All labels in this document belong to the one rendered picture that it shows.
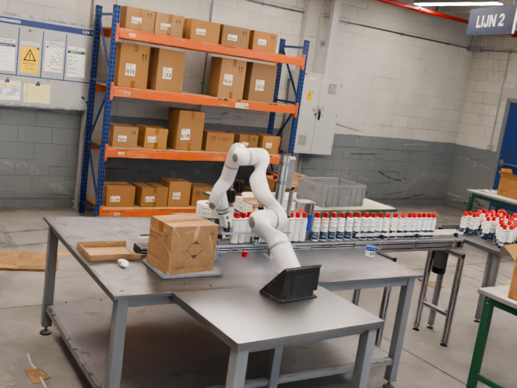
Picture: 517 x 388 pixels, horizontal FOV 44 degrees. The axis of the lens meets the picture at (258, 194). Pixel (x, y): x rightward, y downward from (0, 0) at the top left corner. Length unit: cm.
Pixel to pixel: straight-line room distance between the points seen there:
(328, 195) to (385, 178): 530
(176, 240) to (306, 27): 672
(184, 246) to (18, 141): 484
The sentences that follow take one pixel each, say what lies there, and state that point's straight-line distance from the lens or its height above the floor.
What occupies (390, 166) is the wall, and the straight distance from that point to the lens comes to 1145.
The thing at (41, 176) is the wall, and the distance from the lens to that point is 822.
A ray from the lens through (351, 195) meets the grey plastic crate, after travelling 640.
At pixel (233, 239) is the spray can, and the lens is 411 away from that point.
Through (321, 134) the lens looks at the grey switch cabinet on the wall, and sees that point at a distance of 974.
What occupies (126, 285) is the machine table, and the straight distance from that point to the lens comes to 335.
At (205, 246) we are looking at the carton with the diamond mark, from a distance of 356.
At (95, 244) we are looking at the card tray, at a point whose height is 85.
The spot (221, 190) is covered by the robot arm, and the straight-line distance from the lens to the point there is 389.
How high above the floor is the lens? 197
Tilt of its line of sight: 11 degrees down
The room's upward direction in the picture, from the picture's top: 8 degrees clockwise
